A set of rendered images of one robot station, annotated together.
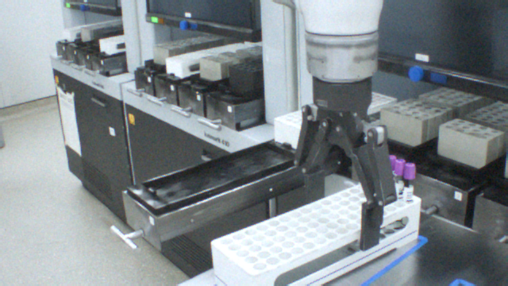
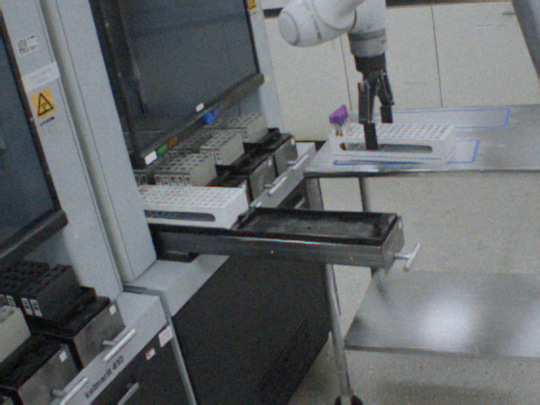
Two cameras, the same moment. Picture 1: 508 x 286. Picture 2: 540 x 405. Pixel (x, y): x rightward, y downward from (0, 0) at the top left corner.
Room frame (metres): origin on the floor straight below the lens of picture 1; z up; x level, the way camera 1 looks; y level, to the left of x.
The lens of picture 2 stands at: (1.59, 1.27, 1.48)
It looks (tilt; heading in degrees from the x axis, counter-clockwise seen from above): 24 degrees down; 247
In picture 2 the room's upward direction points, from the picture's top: 11 degrees counter-clockwise
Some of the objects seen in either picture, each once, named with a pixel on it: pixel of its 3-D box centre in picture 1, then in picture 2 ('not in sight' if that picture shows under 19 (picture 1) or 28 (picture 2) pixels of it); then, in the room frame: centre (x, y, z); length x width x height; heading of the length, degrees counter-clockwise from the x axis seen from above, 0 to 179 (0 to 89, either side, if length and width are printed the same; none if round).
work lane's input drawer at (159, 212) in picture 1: (278, 167); (255, 232); (1.09, -0.05, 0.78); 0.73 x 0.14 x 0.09; 127
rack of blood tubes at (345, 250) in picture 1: (323, 240); (391, 143); (0.67, -0.09, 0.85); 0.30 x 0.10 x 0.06; 123
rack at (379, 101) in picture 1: (339, 121); (182, 207); (1.20, -0.19, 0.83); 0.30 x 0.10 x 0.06; 127
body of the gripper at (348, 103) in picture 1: (342, 110); (371, 71); (0.69, -0.11, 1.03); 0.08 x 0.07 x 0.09; 33
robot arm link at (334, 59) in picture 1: (341, 53); (367, 41); (0.69, -0.11, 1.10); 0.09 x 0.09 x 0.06
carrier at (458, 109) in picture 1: (440, 113); (156, 173); (1.18, -0.42, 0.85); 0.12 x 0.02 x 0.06; 37
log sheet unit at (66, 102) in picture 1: (67, 119); not in sight; (2.57, 0.90, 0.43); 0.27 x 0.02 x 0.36; 37
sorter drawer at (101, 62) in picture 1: (167, 48); not in sight; (2.37, 0.34, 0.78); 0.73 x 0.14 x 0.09; 127
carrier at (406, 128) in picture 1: (402, 127); (200, 174); (1.10, -0.31, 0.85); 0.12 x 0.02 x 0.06; 37
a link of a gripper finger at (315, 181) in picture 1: (315, 195); (370, 135); (0.73, -0.08, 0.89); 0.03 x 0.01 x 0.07; 123
